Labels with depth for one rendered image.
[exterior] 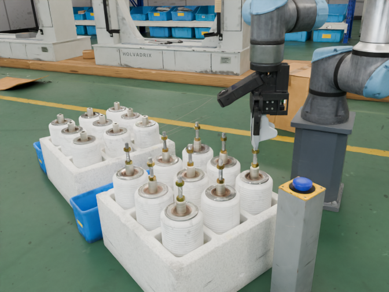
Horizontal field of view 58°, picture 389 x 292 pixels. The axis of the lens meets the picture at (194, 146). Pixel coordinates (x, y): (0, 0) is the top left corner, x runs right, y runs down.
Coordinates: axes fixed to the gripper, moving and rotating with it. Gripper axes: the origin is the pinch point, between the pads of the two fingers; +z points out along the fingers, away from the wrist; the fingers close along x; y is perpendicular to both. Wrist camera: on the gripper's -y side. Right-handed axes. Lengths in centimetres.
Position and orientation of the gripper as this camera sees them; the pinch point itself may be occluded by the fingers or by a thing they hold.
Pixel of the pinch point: (253, 143)
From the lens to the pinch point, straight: 88.8
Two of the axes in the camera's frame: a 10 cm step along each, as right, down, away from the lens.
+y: 10.0, 0.0, -0.6
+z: 0.3, 9.1, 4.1
